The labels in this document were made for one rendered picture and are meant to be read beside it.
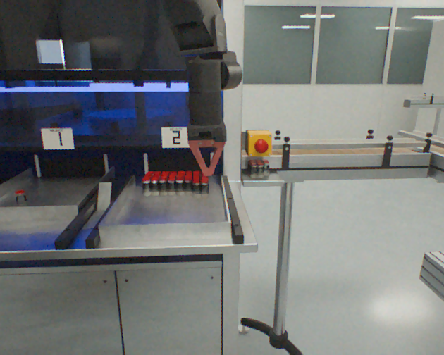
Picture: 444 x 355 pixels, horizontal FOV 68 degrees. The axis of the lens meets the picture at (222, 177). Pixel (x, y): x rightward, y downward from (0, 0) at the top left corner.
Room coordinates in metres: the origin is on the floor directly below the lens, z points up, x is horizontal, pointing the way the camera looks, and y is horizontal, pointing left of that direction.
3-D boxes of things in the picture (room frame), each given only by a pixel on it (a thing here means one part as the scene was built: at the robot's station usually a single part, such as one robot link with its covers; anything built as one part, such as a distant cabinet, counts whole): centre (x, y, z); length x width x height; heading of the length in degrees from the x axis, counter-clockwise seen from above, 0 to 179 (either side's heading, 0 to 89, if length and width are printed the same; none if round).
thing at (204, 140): (0.61, 0.03, 1.06); 0.07 x 0.07 x 0.09; 3
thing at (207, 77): (0.60, 0.03, 1.19); 0.07 x 0.06 x 0.07; 152
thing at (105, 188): (0.72, 0.29, 0.91); 0.14 x 0.03 x 0.06; 3
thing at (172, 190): (0.86, 0.13, 0.90); 0.18 x 0.02 x 0.05; 93
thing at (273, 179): (1.06, -0.13, 0.87); 0.14 x 0.13 x 0.02; 4
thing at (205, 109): (0.60, 0.03, 1.13); 0.10 x 0.07 x 0.07; 3
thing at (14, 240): (0.80, 0.29, 0.87); 0.70 x 0.48 x 0.02; 94
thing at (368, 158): (1.17, -0.39, 0.92); 0.69 x 0.16 x 0.16; 94
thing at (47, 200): (0.86, 0.47, 0.90); 0.34 x 0.26 x 0.04; 4
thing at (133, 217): (0.77, 0.12, 0.90); 0.34 x 0.26 x 0.04; 3
